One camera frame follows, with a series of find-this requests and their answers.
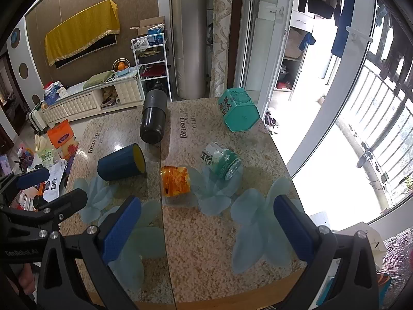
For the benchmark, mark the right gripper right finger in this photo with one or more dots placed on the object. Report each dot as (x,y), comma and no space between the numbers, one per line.
(312,245)

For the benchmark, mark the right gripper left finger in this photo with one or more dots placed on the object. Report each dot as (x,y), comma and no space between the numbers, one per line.
(100,245)

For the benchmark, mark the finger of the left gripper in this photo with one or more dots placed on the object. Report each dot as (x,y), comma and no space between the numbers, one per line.
(63,207)
(29,179)

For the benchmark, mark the green tea plastic bottle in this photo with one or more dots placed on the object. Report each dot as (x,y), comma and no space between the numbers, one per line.
(223,162)

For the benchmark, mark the dark blue cup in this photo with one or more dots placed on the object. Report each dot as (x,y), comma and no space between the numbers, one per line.
(121,164)

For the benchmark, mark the left human hand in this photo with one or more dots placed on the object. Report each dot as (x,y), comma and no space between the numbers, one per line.
(25,279)

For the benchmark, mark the orange tissue box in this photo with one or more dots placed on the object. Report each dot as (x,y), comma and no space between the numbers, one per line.
(62,136)

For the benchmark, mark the white suitcase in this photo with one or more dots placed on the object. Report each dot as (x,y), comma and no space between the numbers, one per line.
(37,120)

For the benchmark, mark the orange plastic jar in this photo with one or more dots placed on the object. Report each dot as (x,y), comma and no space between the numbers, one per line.
(175,181)

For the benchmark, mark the black cylindrical thermos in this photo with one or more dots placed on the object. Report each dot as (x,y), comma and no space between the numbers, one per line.
(153,117)

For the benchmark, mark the white tv cabinet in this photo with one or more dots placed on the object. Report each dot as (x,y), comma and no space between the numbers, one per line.
(118,93)

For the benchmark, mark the green cushion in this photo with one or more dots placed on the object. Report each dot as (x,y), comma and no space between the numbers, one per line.
(98,79)

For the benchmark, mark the bowl of oranges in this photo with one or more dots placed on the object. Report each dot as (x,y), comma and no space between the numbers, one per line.
(121,66)

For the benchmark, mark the teal hexagonal tin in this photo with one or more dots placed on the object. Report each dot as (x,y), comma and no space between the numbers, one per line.
(238,110)

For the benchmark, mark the yellow cloth covered television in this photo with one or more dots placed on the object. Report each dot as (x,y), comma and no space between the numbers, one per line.
(82,30)

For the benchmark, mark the white metal shelf rack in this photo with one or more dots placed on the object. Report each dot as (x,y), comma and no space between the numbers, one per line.
(151,60)

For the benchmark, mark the cardboard box on rack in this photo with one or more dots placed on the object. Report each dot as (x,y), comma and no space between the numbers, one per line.
(144,25)

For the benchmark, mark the hanging blue garment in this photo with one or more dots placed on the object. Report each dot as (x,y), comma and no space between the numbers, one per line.
(345,19)

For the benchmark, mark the silver cylindrical air conditioner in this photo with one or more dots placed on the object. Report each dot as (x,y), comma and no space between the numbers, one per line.
(189,42)

